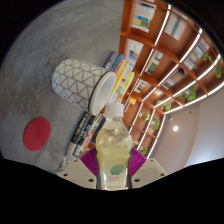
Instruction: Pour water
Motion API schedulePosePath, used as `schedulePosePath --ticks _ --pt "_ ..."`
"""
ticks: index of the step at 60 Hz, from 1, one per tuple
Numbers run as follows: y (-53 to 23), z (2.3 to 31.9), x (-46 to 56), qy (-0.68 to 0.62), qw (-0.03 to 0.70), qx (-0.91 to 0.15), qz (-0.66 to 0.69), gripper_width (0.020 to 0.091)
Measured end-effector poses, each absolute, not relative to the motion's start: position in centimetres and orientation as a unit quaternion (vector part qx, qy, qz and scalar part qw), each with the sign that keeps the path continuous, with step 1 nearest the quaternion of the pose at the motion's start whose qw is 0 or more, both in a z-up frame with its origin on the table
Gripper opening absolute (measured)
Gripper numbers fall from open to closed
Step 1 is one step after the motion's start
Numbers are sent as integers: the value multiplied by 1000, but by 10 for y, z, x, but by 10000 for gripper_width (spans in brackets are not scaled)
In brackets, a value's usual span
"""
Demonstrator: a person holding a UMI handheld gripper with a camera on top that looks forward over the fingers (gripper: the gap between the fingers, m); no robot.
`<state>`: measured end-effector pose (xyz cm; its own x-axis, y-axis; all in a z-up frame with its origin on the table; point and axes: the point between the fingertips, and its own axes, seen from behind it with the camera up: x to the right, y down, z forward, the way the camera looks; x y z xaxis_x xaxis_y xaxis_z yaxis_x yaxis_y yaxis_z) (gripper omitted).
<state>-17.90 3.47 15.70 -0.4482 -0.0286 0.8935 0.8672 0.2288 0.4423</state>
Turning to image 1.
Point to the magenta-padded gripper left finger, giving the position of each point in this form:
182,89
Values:
78,171

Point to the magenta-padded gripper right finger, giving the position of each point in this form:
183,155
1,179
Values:
146,171

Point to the clear bottle with yellow drink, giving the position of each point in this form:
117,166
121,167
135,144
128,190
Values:
113,150

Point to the stack of dark books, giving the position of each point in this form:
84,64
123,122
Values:
80,130

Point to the round recessed ceiling light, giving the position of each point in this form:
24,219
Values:
175,128

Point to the flat round red coaster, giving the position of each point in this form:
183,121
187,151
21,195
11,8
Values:
36,135

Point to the white patterned mug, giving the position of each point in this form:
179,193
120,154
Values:
76,83

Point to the wooden shelf unit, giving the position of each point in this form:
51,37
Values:
151,78

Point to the stack of colourful books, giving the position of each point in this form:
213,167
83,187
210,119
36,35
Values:
121,78

